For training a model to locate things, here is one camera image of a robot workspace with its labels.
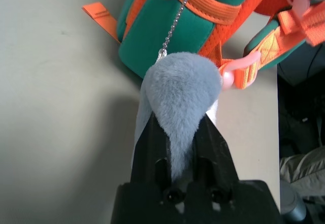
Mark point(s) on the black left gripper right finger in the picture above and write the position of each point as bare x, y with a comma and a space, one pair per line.
213, 158

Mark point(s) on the grey white plush toy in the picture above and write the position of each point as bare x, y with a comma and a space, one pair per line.
180, 94

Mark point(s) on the teal and orange backpack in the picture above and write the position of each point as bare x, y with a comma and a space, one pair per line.
157, 31

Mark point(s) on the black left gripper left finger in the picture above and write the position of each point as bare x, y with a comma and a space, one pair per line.
149, 158

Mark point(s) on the beige trouser leg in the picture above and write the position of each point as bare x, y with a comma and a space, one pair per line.
304, 168

